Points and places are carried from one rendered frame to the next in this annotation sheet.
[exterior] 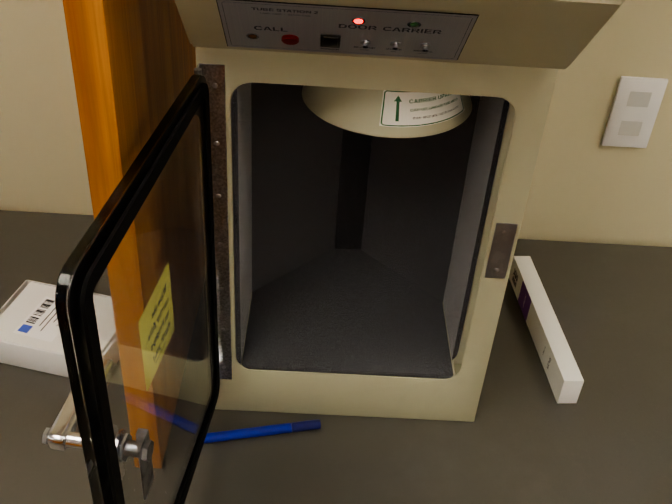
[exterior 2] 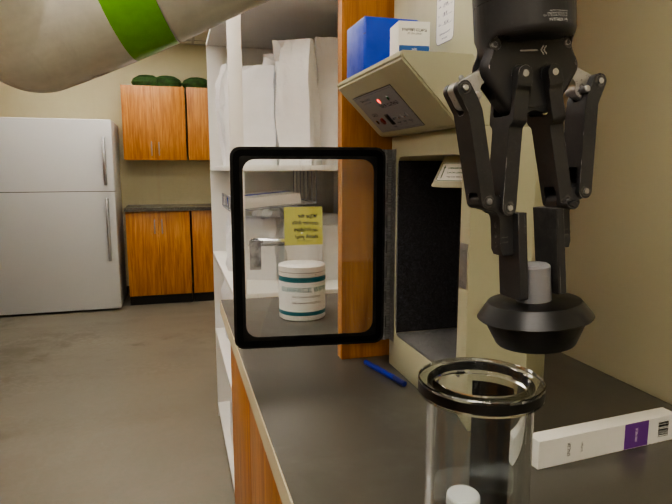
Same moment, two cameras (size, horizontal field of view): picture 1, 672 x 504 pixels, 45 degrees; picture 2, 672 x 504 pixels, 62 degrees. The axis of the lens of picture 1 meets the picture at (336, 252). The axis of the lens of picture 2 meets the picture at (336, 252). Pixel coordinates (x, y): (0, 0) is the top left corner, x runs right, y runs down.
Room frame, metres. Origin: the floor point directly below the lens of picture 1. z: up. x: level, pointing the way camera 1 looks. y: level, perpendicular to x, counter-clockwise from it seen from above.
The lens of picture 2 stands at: (0.28, -0.94, 1.35)
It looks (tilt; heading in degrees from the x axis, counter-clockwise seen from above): 8 degrees down; 76
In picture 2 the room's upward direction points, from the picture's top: straight up
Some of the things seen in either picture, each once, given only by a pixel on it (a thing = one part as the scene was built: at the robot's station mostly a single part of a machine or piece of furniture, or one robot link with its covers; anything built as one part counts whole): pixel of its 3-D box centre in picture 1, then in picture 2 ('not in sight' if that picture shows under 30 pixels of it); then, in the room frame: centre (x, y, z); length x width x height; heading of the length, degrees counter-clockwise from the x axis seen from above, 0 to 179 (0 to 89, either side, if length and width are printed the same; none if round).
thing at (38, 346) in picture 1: (60, 329); not in sight; (0.76, 0.35, 0.96); 0.16 x 0.12 x 0.04; 80
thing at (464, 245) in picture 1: (358, 185); (484, 253); (0.79, -0.02, 1.19); 0.26 x 0.24 x 0.35; 92
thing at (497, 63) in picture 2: not in sight; (524, 53); (0.53, -0.54, 1.44); 0.08 x 0.07 x 0.09; 1
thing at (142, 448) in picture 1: (139, 464); (255, 254); (0.39, 0.14, 1.18); 0.02 x 0.02 x 0.06; 85
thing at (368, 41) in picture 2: not in sight; (381, 51); (0.61, 0.05, 1.56); 0.10 x 0.10 x 0.09; 2
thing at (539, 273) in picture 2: not in sight; (533, 303); (0.54, -0.55, 1.24); 0.09 x 0.09 x 0.07
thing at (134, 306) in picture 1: (163, 356); (309, 248); (0.49, 0.14, 1.19); 0.30 x 0.01 x 0.40; 175
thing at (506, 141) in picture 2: not in sight; (506, 143); (0.51, -0.54, 1.37); 0.04 x 0.01 x 0.11; 91
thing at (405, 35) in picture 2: not in sight; (409, 45); (0.61, -0.08, 1.54); 0.05 x 0.05 x 0.06; 86
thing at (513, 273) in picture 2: not in sight; (512, 254); (0.52, -0.54, 1.28); 0.03 x 0.01 x 0.07; 91
